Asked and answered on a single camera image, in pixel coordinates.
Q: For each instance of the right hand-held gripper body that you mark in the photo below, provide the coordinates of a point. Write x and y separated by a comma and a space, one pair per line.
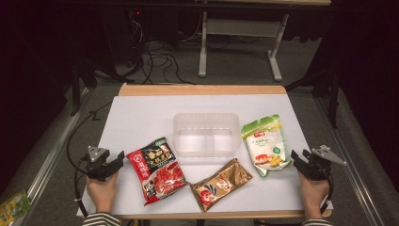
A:
320, 169

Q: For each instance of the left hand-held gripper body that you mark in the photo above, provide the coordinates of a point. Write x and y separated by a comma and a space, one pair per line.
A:
95, 171

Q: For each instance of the green and white pouch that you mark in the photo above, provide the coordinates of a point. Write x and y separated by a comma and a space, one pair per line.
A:
266, 147

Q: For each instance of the red and black food packet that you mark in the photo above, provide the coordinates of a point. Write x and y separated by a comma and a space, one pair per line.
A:
158, 172

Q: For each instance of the gold foil packet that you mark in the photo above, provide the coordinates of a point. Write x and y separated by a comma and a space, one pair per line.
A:
221, 185

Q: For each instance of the clear plastic container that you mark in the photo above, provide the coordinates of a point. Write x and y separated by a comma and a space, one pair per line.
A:
204, 138

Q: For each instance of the person's left hand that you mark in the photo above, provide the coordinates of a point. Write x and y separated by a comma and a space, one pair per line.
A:
102, 193

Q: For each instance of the person's right hand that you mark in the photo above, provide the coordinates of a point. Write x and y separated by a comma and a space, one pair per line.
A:
313, 194

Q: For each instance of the white table mat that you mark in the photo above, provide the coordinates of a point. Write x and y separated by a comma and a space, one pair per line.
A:
141, 122

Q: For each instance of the black metal stand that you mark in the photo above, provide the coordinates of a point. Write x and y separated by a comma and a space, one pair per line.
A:
334, 94
75, 88

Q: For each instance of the green and yellow packet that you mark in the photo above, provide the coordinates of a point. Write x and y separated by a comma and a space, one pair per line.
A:
14, 208

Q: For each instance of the metal floor rail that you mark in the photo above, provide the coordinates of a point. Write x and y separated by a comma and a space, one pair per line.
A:
50, 160
351, 169

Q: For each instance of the white desk frame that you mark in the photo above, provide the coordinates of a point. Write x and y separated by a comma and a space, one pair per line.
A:
241, 27

